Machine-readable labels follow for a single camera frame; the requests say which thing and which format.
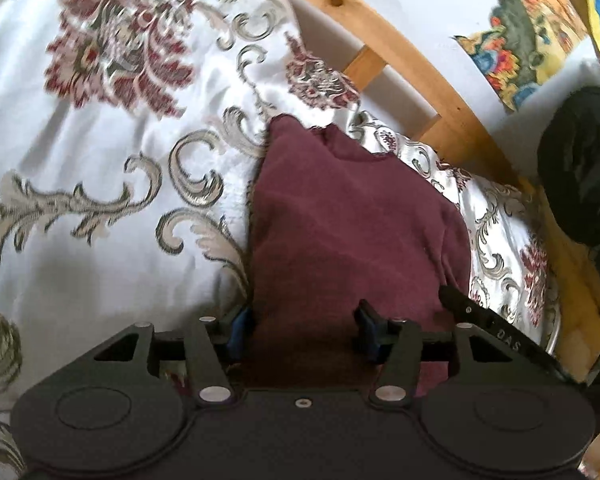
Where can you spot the maroon long-sleeve sweater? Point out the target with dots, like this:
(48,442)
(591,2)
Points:
(333,225)

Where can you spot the black hanging coat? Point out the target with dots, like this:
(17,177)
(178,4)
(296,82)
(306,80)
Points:
(569,166)

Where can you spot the wooden bed frame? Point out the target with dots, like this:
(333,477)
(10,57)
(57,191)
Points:
(455,113)

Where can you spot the white floral satin bedspread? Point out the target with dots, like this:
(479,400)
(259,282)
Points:
(130,134)

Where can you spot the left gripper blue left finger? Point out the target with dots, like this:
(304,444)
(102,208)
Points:
(213,356)

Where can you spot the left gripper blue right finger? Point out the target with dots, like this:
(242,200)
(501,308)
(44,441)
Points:
(394,349)

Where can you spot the colourful peacock poster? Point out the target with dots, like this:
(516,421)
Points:
(527,44)

